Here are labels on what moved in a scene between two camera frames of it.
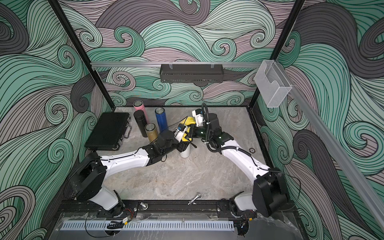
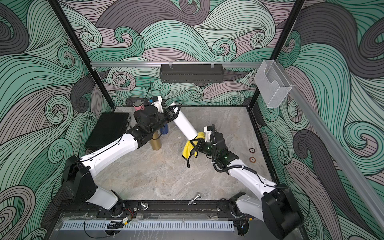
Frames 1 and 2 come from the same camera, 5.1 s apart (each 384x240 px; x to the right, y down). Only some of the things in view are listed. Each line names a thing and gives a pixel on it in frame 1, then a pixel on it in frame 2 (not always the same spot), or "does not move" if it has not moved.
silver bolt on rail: [199, 196] does not move
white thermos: [186, 153] -> [183, 124]
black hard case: [110, 131] does not move
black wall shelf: [191, 73] does not move
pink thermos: [138, 105] does not move
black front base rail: [220, 206] does not move
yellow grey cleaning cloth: [187, 121] -> [188, 147]
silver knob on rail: [144, 205] does not move
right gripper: [194, 128] -> [199, 147]
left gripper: [182, 146] -> [171, 116]
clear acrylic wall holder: [272, 83] does not move
